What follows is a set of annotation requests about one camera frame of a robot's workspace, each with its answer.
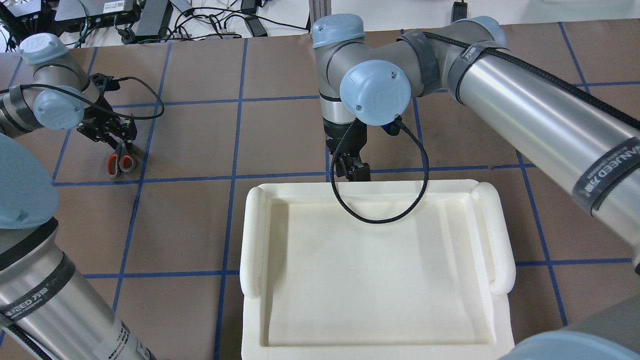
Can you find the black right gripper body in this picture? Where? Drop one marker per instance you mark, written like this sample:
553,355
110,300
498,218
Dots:
334,136

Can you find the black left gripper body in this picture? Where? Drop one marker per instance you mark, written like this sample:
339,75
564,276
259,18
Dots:
101,128

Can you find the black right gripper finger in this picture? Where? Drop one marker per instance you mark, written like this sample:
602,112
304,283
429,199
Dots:
359,171
341,166

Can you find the grey orange scissors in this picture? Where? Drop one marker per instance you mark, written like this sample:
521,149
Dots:
121,160

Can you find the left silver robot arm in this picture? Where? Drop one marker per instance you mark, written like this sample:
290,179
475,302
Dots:
47,305

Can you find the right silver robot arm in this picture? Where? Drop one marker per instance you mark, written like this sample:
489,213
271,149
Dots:
586,146

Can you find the white foam tray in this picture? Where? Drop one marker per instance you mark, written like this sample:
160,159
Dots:
319,284

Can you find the black power adapter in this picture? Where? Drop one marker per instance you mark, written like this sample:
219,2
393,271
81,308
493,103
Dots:
154,20

